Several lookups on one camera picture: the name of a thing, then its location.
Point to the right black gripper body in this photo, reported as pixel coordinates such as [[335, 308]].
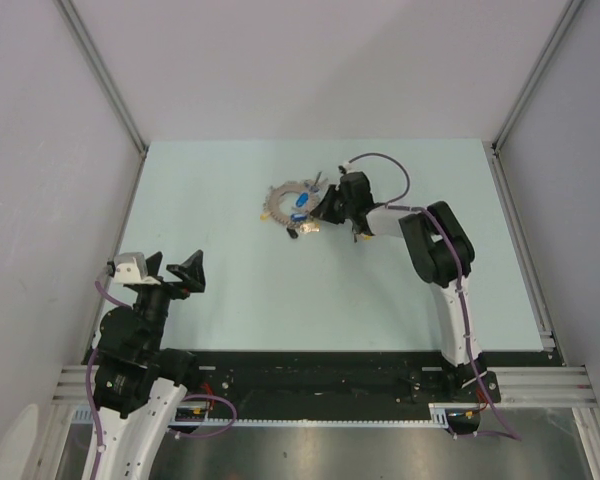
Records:
[[348, 207]]

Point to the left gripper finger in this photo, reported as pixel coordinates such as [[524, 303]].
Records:
[[153, 264], [190, 274]]

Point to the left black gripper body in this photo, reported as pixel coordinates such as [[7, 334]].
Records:
[[154, 300]]

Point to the round metal keyring organiser disc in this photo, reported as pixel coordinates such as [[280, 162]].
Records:
[[290, 205]]

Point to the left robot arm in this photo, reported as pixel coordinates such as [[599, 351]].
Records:
[[133, 384]]

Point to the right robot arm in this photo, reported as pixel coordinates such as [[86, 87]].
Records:
[[441, 255]]

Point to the aluminium front crossbar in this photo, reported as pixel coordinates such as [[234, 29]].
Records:
[[520, 387]]

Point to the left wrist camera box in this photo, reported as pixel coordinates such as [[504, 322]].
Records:
[[130, 269]]

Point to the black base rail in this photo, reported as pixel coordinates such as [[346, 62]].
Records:
[[340, 386]]

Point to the left aluminium frame post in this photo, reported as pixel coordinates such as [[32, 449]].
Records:
[[91, 54]]

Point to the aluminium frame post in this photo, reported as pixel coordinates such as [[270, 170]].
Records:
[[91, 54], [560, 31]]

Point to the right aluminium frame post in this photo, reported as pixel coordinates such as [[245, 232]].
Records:
[[560, 31]]

